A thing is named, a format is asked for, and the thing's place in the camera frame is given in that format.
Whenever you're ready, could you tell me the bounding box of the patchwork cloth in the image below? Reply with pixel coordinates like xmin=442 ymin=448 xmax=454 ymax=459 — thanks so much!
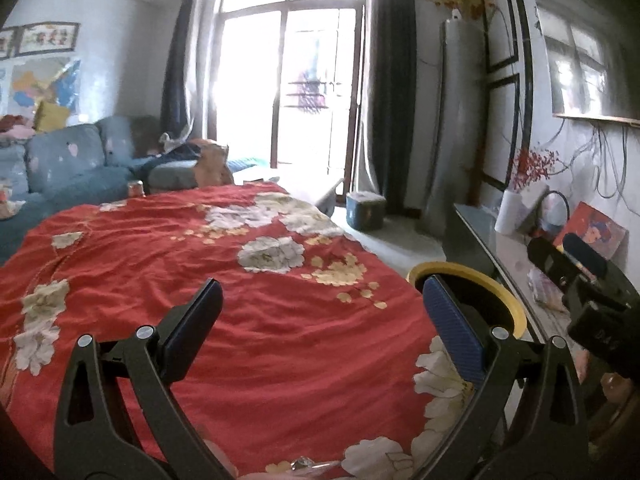
xmin=0 ymin=182 xmax=26 ymax=221

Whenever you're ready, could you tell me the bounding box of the grey standing air conditioner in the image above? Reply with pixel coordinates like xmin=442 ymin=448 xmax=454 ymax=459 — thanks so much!
xmin=430 ymin=17 xmax=488 ymax=233

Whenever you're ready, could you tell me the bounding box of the white vase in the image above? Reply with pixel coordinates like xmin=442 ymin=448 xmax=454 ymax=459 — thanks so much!
xmin=495 ymin=190 xmax=523 ymax=235

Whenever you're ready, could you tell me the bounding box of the person's right hand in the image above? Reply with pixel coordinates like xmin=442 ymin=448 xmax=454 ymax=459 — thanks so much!
xmin=574 ymin=349 xmax=633 ymax=406

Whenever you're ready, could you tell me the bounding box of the glass balcony door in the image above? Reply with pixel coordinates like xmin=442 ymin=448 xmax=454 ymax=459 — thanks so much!
xmin=200 ymin=0 xmax=371 ymax=176

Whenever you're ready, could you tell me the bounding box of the country map poster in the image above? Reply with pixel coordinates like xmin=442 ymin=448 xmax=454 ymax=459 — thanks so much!
xmin=12 ymin=60 xmax=83 ymax=111

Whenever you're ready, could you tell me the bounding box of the dark curtain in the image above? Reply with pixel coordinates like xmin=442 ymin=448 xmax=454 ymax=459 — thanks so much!
xmin=362 ymin=0 xmax=416 ymax=216
xmin=160 ymin=0 xmax=211 ymax=136

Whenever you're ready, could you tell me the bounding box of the grey television cabinet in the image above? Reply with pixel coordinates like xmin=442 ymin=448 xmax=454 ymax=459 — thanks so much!
xmin=442 ymin=202 xmax=601 ymax=356

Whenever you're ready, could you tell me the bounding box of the pile of clothes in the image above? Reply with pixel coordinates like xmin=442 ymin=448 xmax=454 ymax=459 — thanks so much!
xmin=0 ymin=114 xmax=36 ymax=147

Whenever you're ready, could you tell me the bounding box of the blue storage box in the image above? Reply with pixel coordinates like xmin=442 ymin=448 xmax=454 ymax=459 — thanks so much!
xmin=346 ymin=191 xmax=387 ymax=231

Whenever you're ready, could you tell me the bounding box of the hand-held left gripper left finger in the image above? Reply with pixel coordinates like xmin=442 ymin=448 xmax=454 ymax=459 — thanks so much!
xmin=52 ymin=277 xmax=238 ymax=480

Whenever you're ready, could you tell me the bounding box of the round black-rimmed mirror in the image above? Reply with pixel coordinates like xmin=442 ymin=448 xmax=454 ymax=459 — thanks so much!
xmin=537 ymin=191 xmax=571 ymax=243

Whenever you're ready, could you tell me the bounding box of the white carton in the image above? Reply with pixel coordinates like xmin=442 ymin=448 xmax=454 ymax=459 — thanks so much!
xmin=517 ymin=182 xmax=548 ymax=233

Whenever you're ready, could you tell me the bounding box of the bundle of wall cables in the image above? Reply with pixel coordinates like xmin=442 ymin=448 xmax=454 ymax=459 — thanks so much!
xmin=550 ymin=122 xmax=640 ymax=201

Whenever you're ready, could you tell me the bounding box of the yellow pillow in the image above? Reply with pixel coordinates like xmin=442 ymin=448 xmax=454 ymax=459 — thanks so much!
xmin=34 ymin=100 xmax=68 ymax=133

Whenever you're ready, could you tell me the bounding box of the brown paper bag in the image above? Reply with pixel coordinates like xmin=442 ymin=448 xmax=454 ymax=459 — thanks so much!
xmin=194 ymin=142 xmax=235 ymax=187

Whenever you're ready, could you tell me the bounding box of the blue floral sofa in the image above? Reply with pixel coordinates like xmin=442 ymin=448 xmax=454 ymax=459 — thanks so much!
xmin=0 ymin=115 xmax=281 ymax=266

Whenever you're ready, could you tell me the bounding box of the black bin with yellow rim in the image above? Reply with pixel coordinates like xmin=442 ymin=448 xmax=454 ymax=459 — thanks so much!
xmin=407 ymin=261 xmax=528 ymax=342

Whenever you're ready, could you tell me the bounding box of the red picture box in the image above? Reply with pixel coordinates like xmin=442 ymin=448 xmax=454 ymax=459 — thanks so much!
xmin=552 ymin=201 xmax=628 ymax=261

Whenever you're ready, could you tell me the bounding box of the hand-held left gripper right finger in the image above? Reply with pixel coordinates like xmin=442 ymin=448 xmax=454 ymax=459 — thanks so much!
xmin=415 ymin=274 xmax=591 ymax=480

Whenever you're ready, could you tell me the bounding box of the dark clothing heap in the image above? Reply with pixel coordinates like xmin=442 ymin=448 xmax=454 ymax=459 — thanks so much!
xmin=150 ymin=127 xmax=228 ymax=161

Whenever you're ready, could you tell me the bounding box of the wall television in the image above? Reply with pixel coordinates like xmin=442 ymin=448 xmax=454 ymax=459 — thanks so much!
xmin=532 ymin=0 xmax=640 ymax=123

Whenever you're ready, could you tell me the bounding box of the person's left hand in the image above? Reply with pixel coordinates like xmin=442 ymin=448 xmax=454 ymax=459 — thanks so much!
xmin=202 ymin=437 xmax=346 ymax=480

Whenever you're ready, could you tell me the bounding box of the red floral blanket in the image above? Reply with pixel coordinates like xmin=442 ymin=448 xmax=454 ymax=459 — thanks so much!
xmin=0 ymin=182 xmax=481 ymax=480

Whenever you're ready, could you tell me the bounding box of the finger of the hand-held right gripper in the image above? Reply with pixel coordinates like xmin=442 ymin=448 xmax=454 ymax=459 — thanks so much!
xmin=562 ymin=232 xmax=640 ymax=307
xmin=527 ymin=236 xmax=582 ymax=292

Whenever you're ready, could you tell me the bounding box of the hanging laundry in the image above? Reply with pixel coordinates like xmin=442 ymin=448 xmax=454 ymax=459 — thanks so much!
xmin=295 ymin=35 xmax=331 ymax=111

